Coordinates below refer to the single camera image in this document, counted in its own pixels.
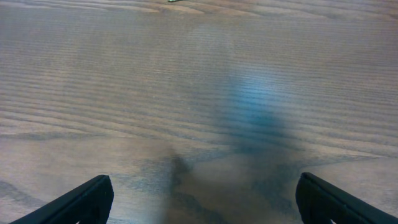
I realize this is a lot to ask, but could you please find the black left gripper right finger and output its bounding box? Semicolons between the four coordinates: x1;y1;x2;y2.
295;172;397;224

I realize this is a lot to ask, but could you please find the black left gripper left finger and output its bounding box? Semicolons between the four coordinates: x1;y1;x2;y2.
10;175;114;224

